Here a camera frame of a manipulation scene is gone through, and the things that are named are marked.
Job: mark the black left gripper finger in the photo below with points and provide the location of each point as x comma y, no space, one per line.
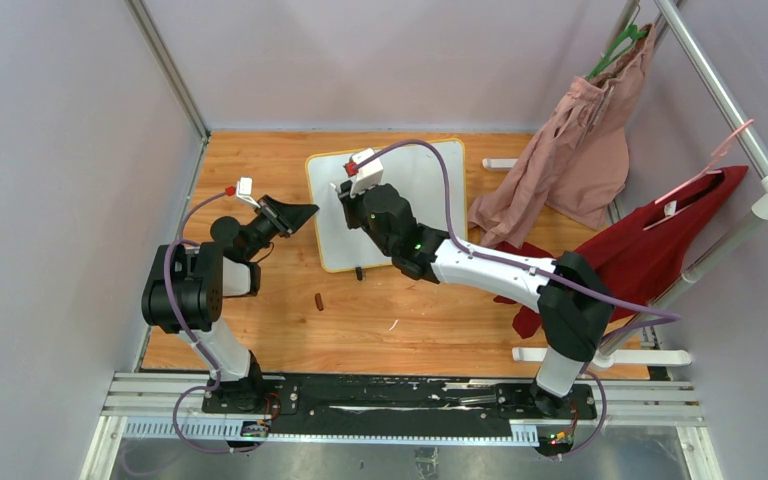
277,206
292,217

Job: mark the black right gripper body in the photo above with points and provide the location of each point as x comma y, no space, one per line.
355,207

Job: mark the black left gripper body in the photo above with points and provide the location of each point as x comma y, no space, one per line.
269,223

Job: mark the yellow framed whiteboard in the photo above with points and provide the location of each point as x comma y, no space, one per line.
419,187

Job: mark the brown marker cap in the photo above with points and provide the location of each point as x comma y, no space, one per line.
319,302

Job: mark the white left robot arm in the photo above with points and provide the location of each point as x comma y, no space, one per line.
188,283

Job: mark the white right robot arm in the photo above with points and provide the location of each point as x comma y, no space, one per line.
566,293

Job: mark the white whiteboard eraser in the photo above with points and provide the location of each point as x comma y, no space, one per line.
498,164

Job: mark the pink hanging garment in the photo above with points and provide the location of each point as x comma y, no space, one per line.
578,161

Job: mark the green clothes hanger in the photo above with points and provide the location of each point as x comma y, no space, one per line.
624,41

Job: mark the pink clothes hanger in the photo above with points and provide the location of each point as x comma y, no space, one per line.
716,156

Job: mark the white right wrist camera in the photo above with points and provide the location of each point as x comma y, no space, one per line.
363,173

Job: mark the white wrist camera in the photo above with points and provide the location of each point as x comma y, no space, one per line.
243,192
363,173

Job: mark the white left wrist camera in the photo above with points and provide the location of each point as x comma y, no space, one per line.
243,192

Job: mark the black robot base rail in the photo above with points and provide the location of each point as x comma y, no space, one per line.
393,410

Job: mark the aluminium corner frame post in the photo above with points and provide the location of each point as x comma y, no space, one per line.
162,55

